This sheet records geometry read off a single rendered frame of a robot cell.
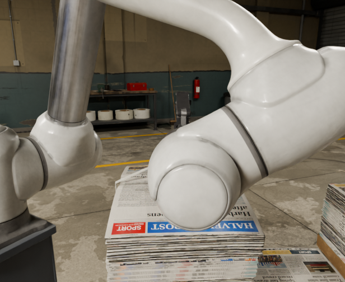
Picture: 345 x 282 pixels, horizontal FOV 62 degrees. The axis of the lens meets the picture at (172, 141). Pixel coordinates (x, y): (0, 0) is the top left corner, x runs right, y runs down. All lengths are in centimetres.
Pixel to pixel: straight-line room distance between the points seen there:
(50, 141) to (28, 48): 630
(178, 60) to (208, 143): 728
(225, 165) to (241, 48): 15
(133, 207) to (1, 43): 667
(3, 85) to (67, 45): 642
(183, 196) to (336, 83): 20
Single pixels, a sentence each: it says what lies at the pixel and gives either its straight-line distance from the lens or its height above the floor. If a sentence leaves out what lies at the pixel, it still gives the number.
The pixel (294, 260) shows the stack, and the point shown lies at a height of 83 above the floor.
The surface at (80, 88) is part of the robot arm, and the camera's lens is 77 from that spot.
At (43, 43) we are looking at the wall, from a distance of 706.
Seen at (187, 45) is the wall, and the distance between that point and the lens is 768.
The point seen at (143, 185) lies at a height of 114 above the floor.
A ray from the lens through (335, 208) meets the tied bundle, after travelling 100.
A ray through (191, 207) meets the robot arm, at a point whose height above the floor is 128.
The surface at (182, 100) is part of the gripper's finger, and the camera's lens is 57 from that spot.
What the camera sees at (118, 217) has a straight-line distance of 57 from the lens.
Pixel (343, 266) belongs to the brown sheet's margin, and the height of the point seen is 87.
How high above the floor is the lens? 141
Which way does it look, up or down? 14 degrees down
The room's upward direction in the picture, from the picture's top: straight up
